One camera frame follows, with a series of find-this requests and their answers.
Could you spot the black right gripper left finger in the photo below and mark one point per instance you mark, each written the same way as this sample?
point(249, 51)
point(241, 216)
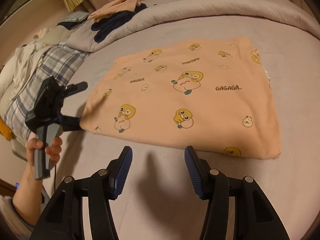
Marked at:
point(109, 182)

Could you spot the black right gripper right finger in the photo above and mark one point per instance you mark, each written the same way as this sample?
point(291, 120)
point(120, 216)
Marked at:
point(207, 182)

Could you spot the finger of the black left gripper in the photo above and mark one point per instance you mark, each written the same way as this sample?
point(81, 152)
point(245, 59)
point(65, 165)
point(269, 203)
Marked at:
point(70, 123)
point(74, 89)

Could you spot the peach cartoon print garment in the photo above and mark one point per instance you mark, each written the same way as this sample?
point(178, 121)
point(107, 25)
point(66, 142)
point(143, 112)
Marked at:
point(211, 94)

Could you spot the person's left forearm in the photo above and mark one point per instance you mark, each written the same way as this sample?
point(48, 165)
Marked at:
point(28, 197)

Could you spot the white crumpled clothes pile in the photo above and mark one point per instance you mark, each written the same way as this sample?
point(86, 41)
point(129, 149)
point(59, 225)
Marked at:
point(19, 69)

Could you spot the plaid blue white pillow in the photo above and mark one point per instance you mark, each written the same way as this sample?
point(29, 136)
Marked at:
point(58, 65)

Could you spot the yellow orange cloth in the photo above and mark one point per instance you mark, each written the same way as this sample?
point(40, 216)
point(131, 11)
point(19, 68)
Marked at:
point(5, 131)

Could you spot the pink bed sheet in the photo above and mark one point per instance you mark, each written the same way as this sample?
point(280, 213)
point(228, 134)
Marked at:
point(158, 201)

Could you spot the dark navy garment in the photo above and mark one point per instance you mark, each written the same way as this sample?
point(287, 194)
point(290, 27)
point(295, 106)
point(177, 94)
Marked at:
point(105, 26)

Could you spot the peach folded garment on duvet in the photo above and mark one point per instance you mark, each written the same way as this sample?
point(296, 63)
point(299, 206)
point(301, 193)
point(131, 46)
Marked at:
point(112, 8)

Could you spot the pinkish grey duvet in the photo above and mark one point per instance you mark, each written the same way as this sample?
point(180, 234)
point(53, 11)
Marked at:
point(162, 11)

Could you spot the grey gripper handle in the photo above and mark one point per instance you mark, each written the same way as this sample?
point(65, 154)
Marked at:
point(43, 164)

